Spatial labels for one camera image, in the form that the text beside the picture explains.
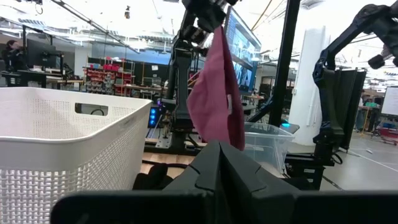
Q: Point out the black office desk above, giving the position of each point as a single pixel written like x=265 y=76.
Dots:
x=28 y=76

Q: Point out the maroon cloth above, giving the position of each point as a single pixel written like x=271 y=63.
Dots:
x=211 y=102

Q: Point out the dark computer monitor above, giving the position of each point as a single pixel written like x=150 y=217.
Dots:
x=40 y=53

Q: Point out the black folding panel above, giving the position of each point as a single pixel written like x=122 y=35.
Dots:
x=351 y=102

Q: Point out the black robot arm with knob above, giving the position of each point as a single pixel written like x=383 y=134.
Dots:
x=329 y=109

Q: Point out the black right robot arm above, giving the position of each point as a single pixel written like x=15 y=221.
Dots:
x=182 y=93

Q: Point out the blue lit computer case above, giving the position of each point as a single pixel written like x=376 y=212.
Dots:
x=152 y=116

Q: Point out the red parts bin shelf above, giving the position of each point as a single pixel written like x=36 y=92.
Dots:
x=105 y=77

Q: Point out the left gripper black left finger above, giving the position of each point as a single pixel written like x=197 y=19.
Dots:
x=205 y=174

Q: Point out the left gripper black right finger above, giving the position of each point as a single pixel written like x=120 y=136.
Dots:
x=242 y=177

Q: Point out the black slanted overhead bar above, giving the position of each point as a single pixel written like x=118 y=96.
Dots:
x=93 y=23

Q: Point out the white round column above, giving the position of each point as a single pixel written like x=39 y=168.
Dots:
x=308 y=93

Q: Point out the large display screen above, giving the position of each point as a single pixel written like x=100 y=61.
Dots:
x=242 y=43

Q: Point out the white perforated plastic basket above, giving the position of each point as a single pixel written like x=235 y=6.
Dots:
x=62 y=149

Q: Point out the person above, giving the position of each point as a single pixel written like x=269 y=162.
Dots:
x=12 y=56

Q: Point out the white board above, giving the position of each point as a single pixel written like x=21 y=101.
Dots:
x=390 y=101

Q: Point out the black frame post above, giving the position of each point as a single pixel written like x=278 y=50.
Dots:
x=283 y=62

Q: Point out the clear plastic bin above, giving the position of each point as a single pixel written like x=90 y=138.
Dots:
x=267 y=146

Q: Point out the black ceiling camera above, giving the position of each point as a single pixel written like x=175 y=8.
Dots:
x=127 y=13

